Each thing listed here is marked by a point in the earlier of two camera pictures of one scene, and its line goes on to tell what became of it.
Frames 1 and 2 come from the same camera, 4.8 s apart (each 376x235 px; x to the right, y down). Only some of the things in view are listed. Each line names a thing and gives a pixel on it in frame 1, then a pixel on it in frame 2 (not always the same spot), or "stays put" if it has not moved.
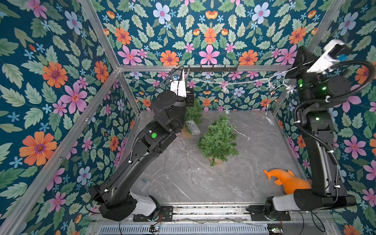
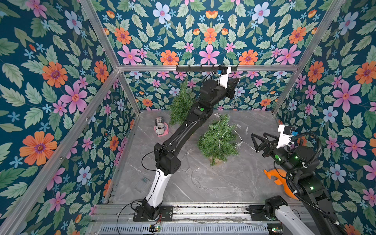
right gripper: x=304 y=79 -> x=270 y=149
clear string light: x=273 y=81 -> x=238 y=132
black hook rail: x=211 y=69 stays put
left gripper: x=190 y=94 -> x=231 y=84
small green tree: x=219 y=142 stays put
